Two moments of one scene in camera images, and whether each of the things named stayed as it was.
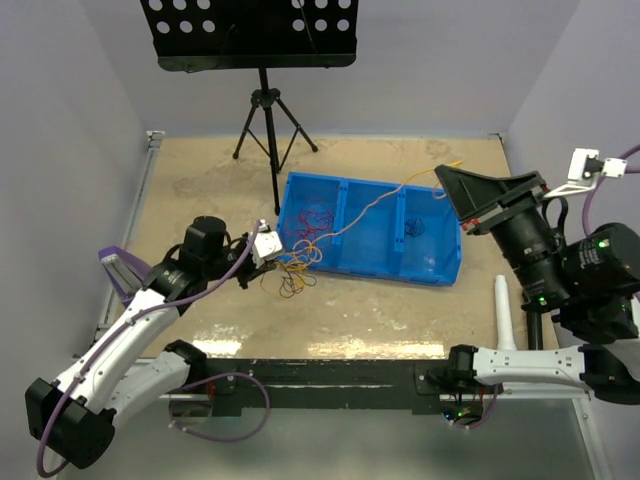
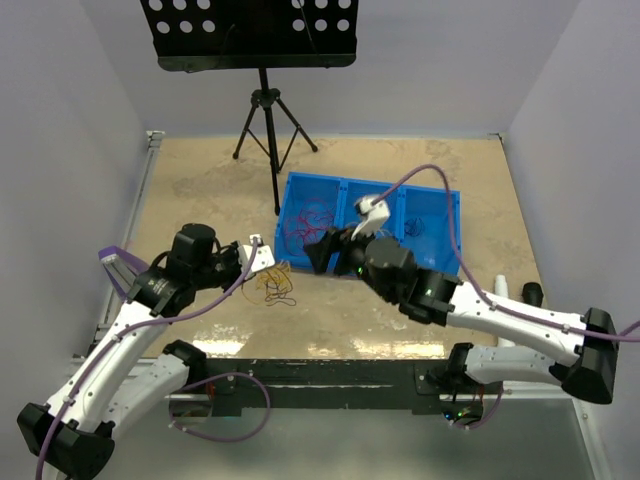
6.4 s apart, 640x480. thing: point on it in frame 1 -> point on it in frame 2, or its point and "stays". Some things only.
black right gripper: [476, 199] -> [334, 240]
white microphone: [505, 336] stays
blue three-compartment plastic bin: [392, 230] stays
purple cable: [414, 227] stays
